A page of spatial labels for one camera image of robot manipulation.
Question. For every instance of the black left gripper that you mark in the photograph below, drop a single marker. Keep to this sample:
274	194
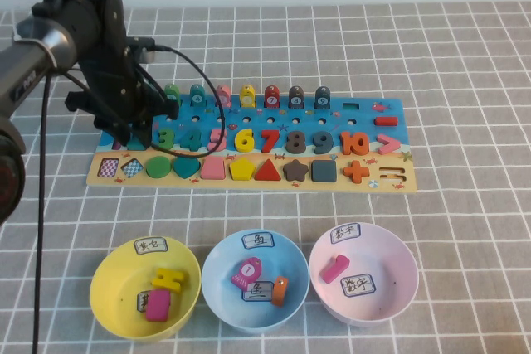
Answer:
118	95

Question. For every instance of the teal wooden number two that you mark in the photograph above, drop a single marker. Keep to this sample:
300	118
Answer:
132	144

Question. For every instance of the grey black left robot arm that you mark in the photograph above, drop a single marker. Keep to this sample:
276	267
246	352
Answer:
58	43

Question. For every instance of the green fish piece numbered three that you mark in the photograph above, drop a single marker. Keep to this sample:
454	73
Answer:
171	90

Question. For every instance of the teal fish piece numbered four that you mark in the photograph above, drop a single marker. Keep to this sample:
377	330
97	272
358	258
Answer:
197	95

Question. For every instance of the pink fish piece numbered five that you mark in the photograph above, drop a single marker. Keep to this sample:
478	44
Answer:
223	96

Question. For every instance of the wooden number puzzle board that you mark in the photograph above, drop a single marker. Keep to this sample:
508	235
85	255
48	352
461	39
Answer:
249	115

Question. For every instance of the yellow fish piece numbered six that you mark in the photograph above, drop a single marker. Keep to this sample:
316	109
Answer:
247	96

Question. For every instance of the red fish piece numbered seven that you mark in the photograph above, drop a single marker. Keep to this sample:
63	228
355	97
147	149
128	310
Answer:
271	96

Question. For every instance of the yellow plastic bowl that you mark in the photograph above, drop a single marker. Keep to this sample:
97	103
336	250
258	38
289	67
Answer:
112	287

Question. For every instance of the magenta fish piece numbered one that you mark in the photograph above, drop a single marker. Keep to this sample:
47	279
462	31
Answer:
245	273

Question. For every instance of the slate fish piece numbered nine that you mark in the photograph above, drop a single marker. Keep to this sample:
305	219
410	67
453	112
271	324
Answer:
322	98

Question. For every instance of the blue plastic bowl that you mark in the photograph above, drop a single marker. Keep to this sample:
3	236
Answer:
224	308

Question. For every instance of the orange fish piece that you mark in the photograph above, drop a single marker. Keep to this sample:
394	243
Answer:
279	292

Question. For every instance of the pink plastic bowl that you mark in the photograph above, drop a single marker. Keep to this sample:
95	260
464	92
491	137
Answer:
386	263

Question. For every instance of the green wooden number three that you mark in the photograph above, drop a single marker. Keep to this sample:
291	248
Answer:
168	139

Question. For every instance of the green wooden circle block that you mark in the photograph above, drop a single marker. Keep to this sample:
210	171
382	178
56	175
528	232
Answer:
158	168

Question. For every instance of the teal wooden number four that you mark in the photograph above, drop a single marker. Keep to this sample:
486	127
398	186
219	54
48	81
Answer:
195	141

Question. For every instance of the teal wooden heart block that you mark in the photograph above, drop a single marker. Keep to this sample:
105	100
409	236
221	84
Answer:
186	167

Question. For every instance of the pink wooden number five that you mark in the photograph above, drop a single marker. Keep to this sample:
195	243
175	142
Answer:
213	147

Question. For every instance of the pink wooden trapezoid block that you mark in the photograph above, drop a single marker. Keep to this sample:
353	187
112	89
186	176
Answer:
213	169

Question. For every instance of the yellow wooden number six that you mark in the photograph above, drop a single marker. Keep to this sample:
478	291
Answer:
242	145

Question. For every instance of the yellow wooden pentagon block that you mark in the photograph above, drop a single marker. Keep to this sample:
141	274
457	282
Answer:
242	170

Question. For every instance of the white zip tie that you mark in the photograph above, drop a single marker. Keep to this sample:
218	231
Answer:
47	53

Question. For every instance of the red wooden number seven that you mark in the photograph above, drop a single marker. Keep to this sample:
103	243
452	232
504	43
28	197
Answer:
271	142

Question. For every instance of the red wooden triangle block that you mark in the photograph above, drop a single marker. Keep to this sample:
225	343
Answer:
268	172

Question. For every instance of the yellow wooden equals sign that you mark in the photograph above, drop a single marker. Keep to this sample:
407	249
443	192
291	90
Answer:
166	277

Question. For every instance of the brown wooden number eight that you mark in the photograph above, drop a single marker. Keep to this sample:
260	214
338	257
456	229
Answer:
295	142

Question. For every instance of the brown wooden star block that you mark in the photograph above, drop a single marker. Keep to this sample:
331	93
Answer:
296	170

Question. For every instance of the magenta wooden rectangle block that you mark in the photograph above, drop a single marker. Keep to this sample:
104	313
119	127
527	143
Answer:
158	306

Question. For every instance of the slate wooden number nine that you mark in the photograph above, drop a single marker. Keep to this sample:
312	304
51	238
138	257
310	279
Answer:
326	144

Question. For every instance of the slate wooden square block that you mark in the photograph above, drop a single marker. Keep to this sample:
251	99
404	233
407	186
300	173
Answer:
324	171

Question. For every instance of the orange wooden number ten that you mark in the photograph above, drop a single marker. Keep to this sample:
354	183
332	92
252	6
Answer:
345	144

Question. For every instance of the orange wooden plus sign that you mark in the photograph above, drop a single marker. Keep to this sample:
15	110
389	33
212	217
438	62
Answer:
355	172

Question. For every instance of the magenta wooden number one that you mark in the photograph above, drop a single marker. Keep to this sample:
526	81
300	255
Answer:
334	269

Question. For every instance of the red wooden minus sign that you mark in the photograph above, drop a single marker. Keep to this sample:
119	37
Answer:
386	121

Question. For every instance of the pink wooden greater-than sign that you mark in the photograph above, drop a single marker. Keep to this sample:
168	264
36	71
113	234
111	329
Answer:
392	144

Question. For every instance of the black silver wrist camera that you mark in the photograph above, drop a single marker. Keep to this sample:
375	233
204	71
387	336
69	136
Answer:
143	50

